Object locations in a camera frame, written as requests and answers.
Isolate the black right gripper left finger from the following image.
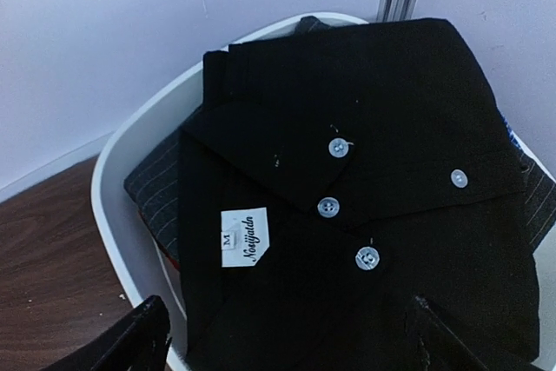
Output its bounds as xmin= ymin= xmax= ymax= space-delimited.
xmin=45 ymin=295 xmax=171 ymax=371

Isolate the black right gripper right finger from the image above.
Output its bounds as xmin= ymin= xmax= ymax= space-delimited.
xmin=406 ymin=295 xmax=537 ymax=370

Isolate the black long sleeve shirt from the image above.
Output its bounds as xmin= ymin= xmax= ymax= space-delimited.
xmin=178 ymin=19 xmax=539 ymax=370

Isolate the blue patterned shirt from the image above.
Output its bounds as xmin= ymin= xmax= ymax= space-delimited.
xmin=500 ymin=114 xmax=521 ymax=149

